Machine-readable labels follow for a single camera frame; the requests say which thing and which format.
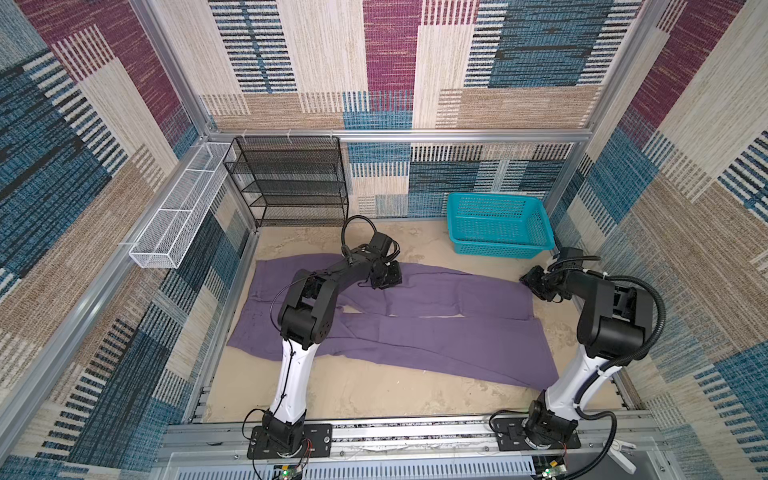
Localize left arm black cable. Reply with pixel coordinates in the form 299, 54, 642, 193
340, 214, 379, 262

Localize aluminium mounting rail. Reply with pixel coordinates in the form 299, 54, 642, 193
149, 412, 673, 480

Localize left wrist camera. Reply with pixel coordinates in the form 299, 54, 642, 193
366, 232, 400, 263

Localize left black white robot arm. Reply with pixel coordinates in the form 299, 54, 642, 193
262, 234, 402, 455

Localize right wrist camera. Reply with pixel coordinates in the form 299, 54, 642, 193
550, 247, 584, 271

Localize purple trousers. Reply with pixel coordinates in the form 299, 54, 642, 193
226, 253, 560, 391

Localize black wire mesh shelf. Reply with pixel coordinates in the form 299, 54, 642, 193
224, 136, 349, 227

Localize teal plastic basket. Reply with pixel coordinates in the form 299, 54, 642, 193
446, 193, 555, 260

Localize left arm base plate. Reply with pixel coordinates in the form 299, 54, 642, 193
246, 422, 333, 460

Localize white handle tool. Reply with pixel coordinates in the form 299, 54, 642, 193
608, 439, 637, 475

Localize white wire mesh tray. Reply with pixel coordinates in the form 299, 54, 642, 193
129, 142, 229, 269

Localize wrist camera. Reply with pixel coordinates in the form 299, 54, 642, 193
550, 247, 584, 271
366, 232, 400, 263

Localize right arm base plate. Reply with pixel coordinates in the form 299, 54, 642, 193
490, 417, 582, 452

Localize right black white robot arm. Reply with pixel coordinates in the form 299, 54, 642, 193
520, 266, 665, 449

